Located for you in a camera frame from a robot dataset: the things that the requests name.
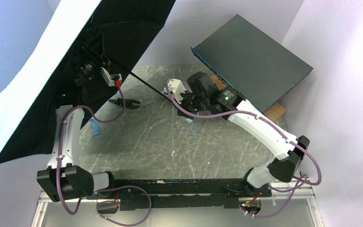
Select light blue folding umbrella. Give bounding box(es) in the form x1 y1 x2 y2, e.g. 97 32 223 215
0 0 175 164

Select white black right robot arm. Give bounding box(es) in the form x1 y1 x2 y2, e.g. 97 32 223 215
166 71 310 190

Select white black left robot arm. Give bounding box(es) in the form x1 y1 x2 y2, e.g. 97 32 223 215
36 58 122 202

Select brown wooden board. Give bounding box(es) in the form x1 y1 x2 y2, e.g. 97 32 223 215
210 75 286 123

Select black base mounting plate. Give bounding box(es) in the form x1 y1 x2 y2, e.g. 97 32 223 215
91 178 272 211

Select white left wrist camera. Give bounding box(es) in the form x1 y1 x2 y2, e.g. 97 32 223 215
101 67 123 87

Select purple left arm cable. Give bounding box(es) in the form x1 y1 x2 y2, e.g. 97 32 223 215
56 86 153 227

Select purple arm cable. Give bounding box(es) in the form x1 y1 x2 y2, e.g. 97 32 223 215
56 86 153 227
164 82 322 219

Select green handled pliers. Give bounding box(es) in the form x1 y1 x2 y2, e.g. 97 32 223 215
108 98 146 109

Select dark grey network switch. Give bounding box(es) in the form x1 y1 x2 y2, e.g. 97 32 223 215
191 14 313 113

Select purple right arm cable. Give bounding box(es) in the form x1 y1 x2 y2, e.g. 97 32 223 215
164 82 322 219

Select aluminium front rail frame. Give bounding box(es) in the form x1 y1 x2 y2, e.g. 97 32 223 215
32 180 324 227

